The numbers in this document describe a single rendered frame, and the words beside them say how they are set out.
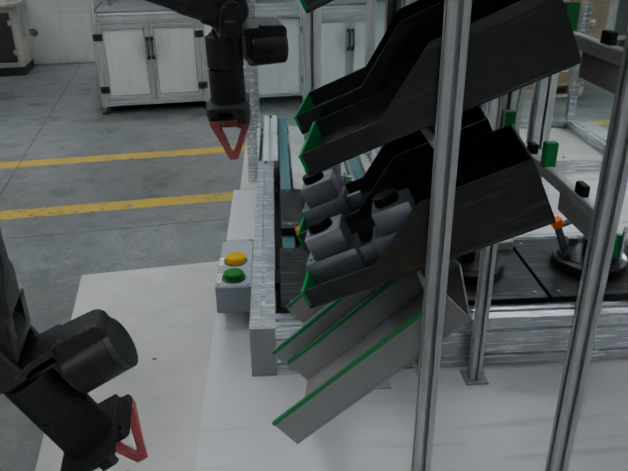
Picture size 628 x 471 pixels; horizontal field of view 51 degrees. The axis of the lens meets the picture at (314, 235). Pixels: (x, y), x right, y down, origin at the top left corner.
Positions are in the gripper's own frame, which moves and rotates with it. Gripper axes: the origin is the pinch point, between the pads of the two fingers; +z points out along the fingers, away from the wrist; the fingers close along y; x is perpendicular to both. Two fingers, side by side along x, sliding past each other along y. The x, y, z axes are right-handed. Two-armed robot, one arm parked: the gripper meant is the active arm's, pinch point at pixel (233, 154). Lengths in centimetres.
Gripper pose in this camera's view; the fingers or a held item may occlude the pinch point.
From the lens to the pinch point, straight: 112.7
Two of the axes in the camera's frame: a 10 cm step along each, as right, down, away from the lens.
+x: -10.0, 0.5, -0.3
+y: -0.5, -4.4, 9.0
